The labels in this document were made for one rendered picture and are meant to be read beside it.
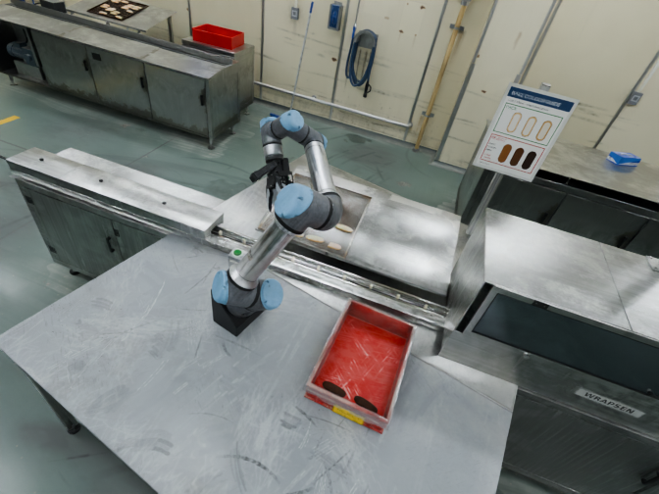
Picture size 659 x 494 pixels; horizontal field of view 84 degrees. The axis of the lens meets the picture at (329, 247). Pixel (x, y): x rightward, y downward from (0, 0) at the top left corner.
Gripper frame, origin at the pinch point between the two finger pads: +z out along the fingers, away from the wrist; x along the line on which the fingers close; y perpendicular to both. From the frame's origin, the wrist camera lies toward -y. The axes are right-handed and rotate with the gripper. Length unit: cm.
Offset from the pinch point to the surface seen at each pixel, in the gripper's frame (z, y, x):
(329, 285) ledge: 33, 35, 26
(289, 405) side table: 73, -4, 4
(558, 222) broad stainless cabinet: 14, 260, 26
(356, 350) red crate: 62, 31, 6
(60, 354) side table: 42, -74, 47
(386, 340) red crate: 61, 46, 4
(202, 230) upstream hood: -3, -13, 61
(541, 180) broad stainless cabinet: -19, 236, 21
